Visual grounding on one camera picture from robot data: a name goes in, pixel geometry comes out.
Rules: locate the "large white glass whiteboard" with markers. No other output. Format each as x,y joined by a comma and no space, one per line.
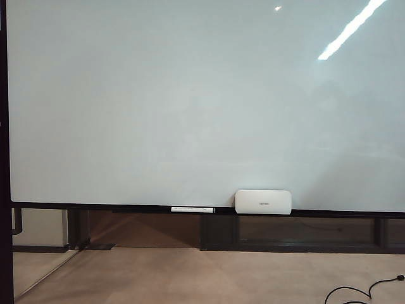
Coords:
126,111

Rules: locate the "white marker with black cap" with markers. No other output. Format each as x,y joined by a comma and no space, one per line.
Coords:
190,209

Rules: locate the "dark vertical door frame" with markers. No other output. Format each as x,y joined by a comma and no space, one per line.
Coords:
4,158

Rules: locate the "dark bent pipe bracket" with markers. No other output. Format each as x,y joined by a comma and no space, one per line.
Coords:
19,221

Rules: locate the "white rounded whiteboard eraser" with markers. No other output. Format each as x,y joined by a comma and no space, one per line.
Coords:
262,202

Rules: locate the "black whiteboard stand frame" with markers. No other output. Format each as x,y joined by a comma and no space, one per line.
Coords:
218,231

